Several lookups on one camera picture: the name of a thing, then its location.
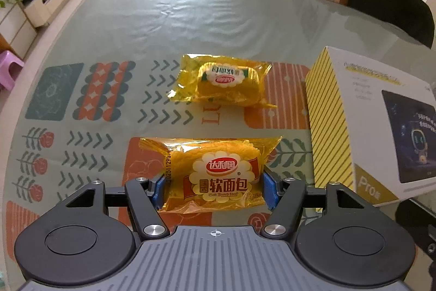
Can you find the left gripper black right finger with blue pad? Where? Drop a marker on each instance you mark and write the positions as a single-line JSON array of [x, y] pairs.
[[284, 198]]

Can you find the black cloth on chair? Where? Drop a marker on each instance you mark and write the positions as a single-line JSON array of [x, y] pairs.
[[412, 16]]

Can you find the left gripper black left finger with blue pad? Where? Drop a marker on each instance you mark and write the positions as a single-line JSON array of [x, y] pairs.
[[144, 200]]

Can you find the purple plastic stool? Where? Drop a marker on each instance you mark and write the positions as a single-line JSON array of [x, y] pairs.
[[8, 59]]

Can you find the white yellow striped product box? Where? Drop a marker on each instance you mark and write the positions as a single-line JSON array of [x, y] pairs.
[[372, 127]]

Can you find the yellow cake snack packet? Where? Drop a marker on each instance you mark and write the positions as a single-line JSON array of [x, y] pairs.
[[222, 80]]

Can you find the patterned plastic tablecloth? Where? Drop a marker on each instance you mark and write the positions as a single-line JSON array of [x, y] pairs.
[[99, 78]]

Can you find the yellow soft bread packet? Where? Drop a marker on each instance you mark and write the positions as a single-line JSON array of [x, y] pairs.
[[211, 174]]

